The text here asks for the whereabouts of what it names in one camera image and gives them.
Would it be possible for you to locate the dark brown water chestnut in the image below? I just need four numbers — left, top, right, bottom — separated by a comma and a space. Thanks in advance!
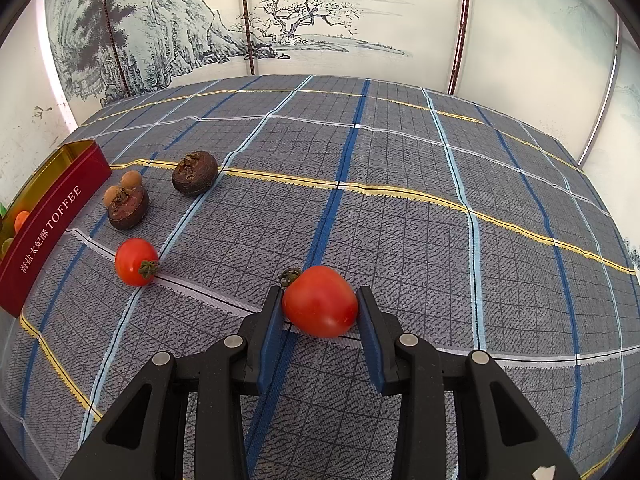
171, 151, 218, 196
108, 189, 150, 232

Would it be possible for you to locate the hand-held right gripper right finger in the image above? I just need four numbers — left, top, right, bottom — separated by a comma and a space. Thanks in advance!
355, 286, 581, 480

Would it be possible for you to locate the red and gold tin box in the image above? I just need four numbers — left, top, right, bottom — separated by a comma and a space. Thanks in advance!
0, 140, 112, 317

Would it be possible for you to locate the landscape painted folding screen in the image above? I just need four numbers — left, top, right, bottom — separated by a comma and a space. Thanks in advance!
44, 0, 640, 171

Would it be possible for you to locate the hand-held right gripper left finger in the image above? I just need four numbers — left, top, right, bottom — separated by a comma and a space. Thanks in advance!
60, 286, 285, 480

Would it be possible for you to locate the red tomato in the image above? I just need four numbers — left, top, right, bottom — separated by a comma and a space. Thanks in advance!
114, 238, 160, 287
280, 266, 360, 338

